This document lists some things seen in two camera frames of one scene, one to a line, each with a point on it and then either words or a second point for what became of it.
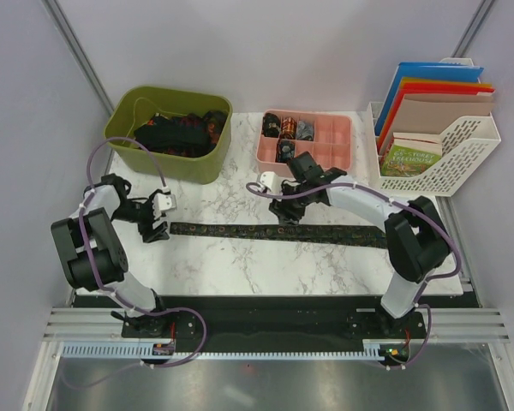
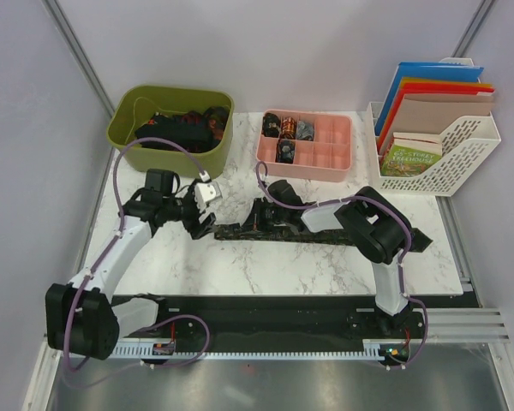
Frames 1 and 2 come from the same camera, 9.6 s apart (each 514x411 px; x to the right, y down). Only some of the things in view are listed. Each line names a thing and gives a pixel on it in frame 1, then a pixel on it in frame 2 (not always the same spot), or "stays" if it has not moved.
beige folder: x=436 y=114 stays
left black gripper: x=158 y=234 → x=194 y=227
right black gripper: x=280 y=208 → x=254 y=221
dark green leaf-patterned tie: x=370 y=237 stays
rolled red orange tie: x=289 y=128 stays
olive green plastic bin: x=188 y=132 stays
